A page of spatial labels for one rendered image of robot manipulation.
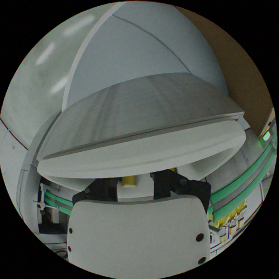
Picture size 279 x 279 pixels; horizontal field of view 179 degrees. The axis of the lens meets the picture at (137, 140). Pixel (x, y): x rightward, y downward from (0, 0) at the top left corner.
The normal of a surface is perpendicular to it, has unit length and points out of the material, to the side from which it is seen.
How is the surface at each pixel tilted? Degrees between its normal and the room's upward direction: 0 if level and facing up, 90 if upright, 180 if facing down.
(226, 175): 90
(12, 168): 90
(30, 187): 90
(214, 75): 0
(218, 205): 90
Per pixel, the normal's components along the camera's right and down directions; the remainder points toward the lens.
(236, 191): -0.23, -0.59
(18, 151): 0.97, -0.20
